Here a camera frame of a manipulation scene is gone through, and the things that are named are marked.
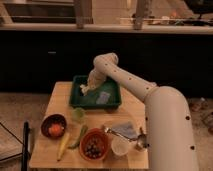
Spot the white-handled dish brush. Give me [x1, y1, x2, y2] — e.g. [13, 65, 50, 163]
[80, 84, 87, 96]

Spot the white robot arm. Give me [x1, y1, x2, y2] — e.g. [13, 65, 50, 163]
[87, 53, 199, 171]

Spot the green plastic tray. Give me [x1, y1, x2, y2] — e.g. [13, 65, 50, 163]
[69, 75, 122, 109]

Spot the green plastic cup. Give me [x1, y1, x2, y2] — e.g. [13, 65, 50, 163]
[71, 107, 85, 123]

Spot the green cucumber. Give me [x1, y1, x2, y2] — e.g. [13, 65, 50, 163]
[68, 125, 88, 149]

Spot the dark red bowl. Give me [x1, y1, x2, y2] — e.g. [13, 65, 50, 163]
[41, 114, 67, 139]

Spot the orange carrot piece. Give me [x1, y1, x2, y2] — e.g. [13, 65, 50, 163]
[48, 124, 63, 137]

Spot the blue-grey cloth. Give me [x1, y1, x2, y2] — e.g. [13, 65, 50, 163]
[111, 122, 137, 139]

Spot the orange bowl with berries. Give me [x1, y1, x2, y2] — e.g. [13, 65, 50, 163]
[79, 128, 110, 162]

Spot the white small cup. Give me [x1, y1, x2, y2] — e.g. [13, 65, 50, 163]
[111, 137, 130, 156]

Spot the metal measuring cup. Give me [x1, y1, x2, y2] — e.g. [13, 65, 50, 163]
[101, 126, 148, 150]

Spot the black pole stand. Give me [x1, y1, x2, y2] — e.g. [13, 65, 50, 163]
[21, 122, 30, 171]

